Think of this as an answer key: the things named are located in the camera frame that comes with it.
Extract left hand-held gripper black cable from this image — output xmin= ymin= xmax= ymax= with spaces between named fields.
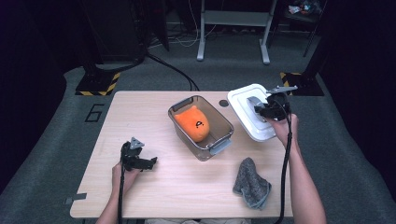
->
xmin=117 ymin=148 xmax=126 ymax=224

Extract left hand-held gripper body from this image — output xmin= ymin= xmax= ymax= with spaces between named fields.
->
xmin=120 ymin=136 xmax=146 ymax=172

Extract white box lid grey handle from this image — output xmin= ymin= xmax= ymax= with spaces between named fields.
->
xmin=227 ymin=83 xmax=278 ymax=143

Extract white metal stand frame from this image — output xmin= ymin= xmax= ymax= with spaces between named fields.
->
xmin=196 ymin=0 xmax=278 ymax=65

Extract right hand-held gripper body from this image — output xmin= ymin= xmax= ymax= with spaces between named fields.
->
xmin=266 ymin=85 xmax=298 ymax=121

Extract person's left hand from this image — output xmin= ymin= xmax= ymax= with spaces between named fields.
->
xmin=111 ymin=161 xmax=141 ymax=195

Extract grey tape strip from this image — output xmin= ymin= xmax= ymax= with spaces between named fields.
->
xmin=64 ymin=192 xmax=88 ymax=205

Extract person's right hand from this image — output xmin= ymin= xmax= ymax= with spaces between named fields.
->
xmin=269 ymin=113 xmax=300 ymax=150

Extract clear grey storage box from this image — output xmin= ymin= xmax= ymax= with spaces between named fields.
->
xmin=167 ymin=94 xmax=235 ymax=162

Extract orange plush toy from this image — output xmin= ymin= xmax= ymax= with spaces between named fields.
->
xmin=173 ymin=105 xmax=210 ymax=144

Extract colourful small things on rack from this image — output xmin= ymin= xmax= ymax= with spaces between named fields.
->
xmin=288 ymin=0 xmax=321 ymax=16

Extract black stand with striped base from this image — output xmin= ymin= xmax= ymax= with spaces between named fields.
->
xmin=75 ymin=0 xmax=121 ymax=97
xmin=279 ymin=0 xmax=332 ymax=97

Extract white floor cable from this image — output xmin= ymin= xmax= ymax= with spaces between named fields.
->
xmin=172 ymin=0 xmax=219 ymax=49

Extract grey fuzzy cloth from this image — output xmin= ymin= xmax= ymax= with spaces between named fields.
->
xmin=233 ymin=157 xmax=273 ymax=210

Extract dark cabinet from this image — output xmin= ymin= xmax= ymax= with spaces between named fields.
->
xmin=82 ymin=0 xmax=148 ymax=63

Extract black floor cable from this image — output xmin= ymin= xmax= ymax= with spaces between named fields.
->
xmin=146 ymin=52 xmax=201 ymax=91

